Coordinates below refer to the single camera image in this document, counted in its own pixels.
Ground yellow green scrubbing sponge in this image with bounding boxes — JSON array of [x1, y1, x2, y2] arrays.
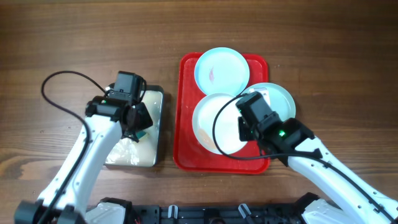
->
[[136, 130, 149, 141]]

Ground white cleaned plate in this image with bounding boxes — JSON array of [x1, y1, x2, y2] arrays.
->
[[192, 93, 247, 154]]

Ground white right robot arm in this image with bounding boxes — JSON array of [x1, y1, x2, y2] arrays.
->
[[238, 116, 397, 223]]

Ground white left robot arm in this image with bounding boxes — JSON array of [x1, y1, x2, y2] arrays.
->
[[14, 96, 153, 223]]

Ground red plastic serving tray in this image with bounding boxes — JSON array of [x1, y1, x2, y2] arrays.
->
[[173, 52, 271, 174]]

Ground dark metal soapy water pan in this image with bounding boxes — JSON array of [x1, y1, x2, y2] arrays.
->
[[104, 85, 164, 167]]

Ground light blue plate red stain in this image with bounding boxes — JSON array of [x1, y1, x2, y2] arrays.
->
[[193, 47, 250, 96]]

